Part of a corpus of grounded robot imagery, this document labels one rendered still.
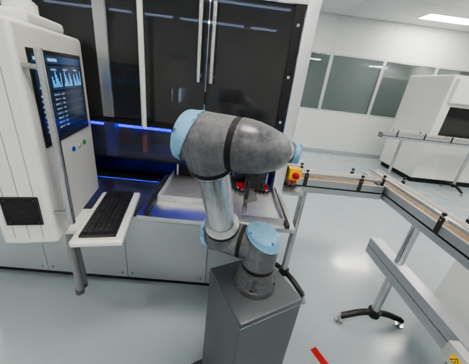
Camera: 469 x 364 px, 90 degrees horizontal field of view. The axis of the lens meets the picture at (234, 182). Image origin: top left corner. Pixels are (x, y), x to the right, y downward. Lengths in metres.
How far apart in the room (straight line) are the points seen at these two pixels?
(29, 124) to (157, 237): 0.99
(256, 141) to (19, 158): 0.81
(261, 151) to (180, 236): 1.24
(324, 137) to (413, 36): 2.70
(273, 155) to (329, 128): 5.97
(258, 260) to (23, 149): 0.84
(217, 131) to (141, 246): 1.38
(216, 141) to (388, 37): 6.45
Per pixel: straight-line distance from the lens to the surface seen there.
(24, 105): 0.98
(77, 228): 1.23
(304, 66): 1.32
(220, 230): 0.74
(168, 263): 1.79
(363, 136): 6.84
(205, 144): 0.47
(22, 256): 2.22
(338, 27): 6.36
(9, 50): 0.97
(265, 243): 0.75
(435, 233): 1.52
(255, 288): 0.86
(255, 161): 0.46
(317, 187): 1.61
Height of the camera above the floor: 1.46
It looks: 23 degrees down
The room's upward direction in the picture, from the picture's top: 7 degrees clockwise
